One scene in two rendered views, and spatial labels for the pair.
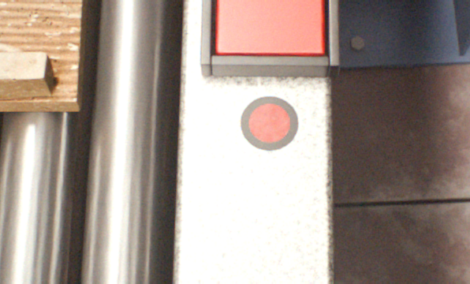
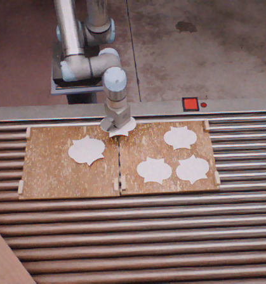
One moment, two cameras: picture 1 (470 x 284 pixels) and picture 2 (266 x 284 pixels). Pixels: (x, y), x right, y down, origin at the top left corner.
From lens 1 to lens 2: 1.53 m
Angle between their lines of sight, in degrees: 39
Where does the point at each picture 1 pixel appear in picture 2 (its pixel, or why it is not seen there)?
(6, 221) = (220, 127)
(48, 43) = (200, 123)
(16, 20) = (197, 126)
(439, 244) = not seen: hidden behind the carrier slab
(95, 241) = (220, 119)
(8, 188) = (216, 128)
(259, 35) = (194, 104)
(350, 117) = not seen: hidden behind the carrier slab
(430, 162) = not seen: hidden behind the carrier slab
